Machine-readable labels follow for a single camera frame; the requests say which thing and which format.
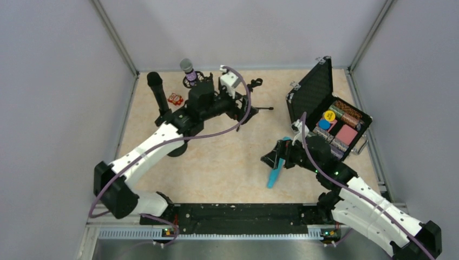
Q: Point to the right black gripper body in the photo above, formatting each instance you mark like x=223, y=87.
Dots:
x=287, y=154

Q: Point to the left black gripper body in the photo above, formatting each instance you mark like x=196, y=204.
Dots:
x=244, y=106

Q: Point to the teal microphone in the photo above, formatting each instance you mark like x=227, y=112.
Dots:
x=274, y=173

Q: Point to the small black tripod stand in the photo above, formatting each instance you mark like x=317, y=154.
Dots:
x=253, y=100

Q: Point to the shock mount tripod stand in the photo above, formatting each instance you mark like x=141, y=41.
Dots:
x=198, y=79

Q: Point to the purple glitter microphone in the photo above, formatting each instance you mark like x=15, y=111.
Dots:
x=189, y=71

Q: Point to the round base microphone stand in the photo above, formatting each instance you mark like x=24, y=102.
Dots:
x=173, y=127

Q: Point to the black microphone orange end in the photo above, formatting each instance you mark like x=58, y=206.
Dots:
x=155, y=83

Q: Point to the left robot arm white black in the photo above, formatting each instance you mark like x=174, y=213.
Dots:
x=114, y=183

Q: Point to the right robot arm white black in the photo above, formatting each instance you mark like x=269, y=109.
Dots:
x=352, y=202

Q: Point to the blue round chip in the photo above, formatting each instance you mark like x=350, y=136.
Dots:
x=324, y=124

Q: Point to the red owl toy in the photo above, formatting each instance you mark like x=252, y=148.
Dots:
x=175, y=99

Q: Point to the yellow round chip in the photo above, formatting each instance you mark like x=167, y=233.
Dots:
x=329, y=115

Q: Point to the pink card box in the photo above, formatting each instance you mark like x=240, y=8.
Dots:
x=346, y=134

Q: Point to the black foam lined case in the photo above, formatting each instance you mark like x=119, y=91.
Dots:
x=313, y=94

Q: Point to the poker chip rolls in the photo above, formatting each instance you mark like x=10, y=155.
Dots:
x=345, y=115

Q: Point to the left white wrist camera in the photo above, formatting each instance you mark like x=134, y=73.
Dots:
x=229, y=81

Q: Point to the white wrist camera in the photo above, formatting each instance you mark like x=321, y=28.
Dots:
x=297, y=127
x=229, y=81

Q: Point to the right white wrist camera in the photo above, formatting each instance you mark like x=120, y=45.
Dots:
x=297, y=127

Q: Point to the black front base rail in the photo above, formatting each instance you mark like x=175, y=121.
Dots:
x=243, y=219

